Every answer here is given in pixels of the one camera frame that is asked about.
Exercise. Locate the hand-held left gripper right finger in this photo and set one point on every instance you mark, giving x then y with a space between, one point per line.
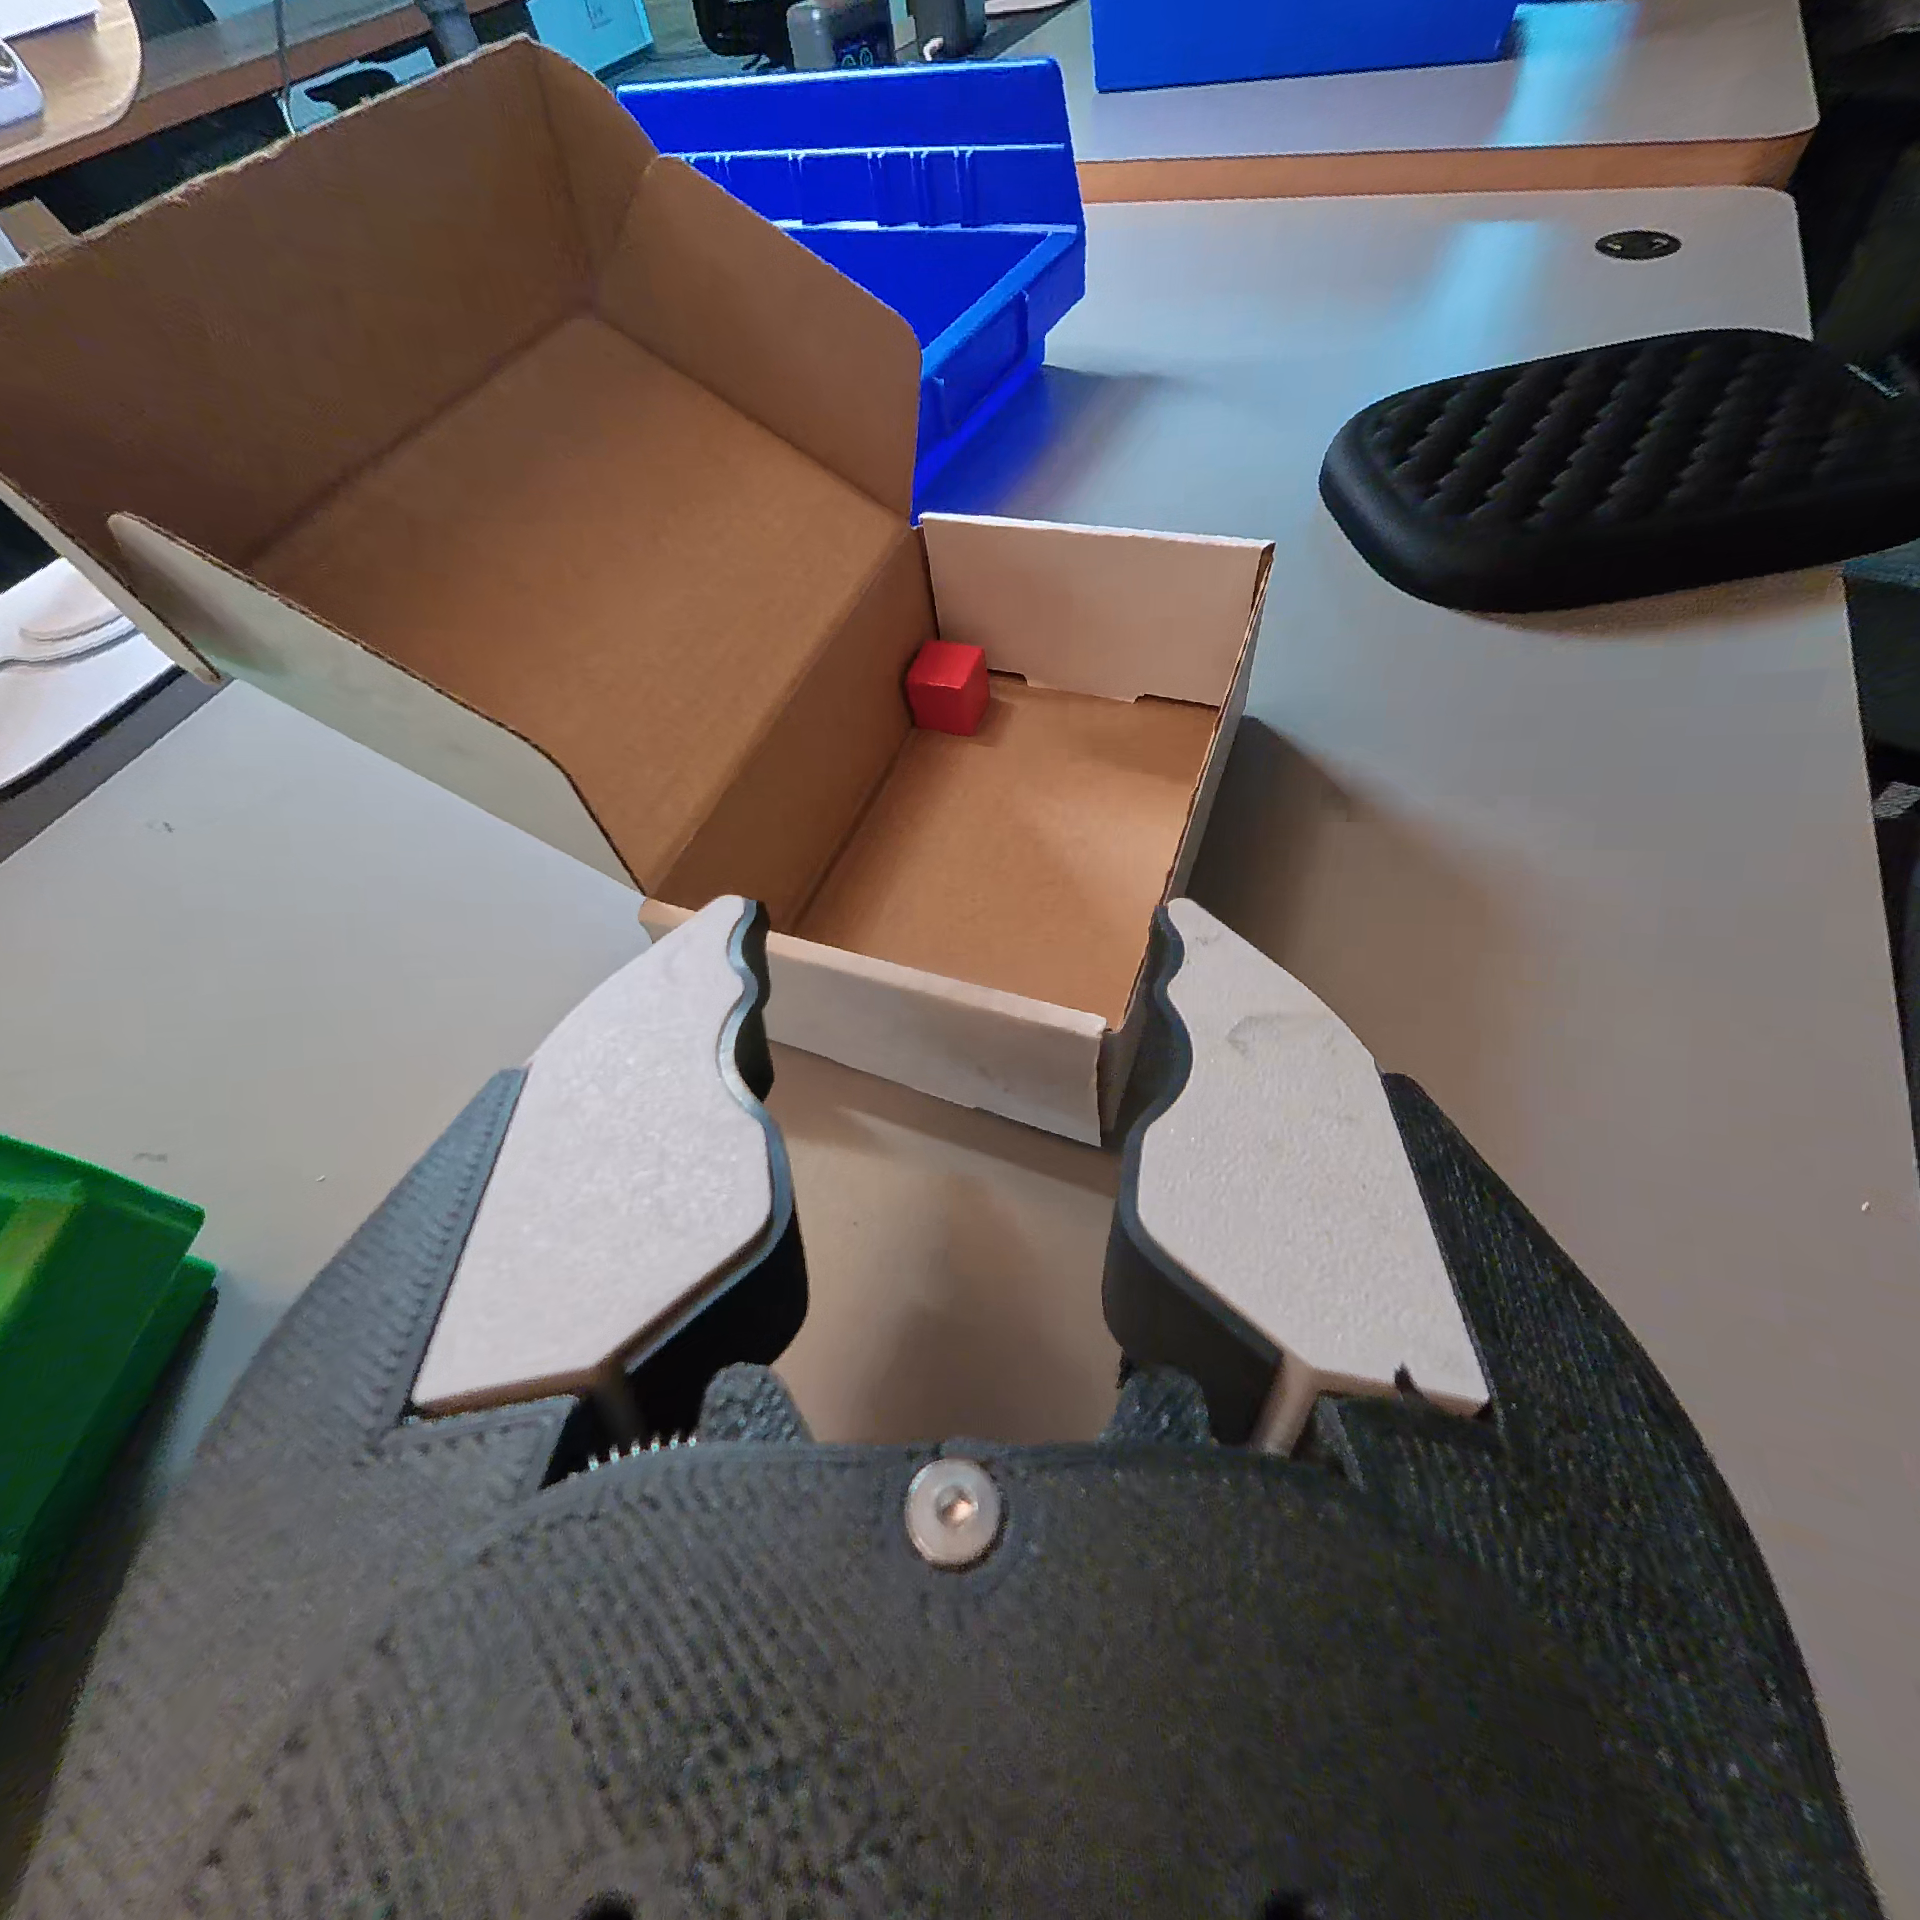
1290 1200

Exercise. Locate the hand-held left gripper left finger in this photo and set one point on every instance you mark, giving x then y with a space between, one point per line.
599 1200

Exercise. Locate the green plastic bin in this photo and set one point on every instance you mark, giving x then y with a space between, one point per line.
76 1349

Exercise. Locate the red wooden cube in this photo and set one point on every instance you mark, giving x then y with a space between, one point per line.
946 691

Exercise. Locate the white cardboard mailer box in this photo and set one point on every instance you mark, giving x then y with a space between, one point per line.
599 570

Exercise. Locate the blue plastic bin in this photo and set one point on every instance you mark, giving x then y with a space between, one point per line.
990 360
1290 44

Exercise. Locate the grey desk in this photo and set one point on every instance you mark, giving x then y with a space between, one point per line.
1500 901

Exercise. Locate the wooden board document stand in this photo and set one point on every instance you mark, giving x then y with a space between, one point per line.
60 705

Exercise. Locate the black chair armrest pad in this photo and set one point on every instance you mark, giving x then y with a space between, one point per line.
1576 465

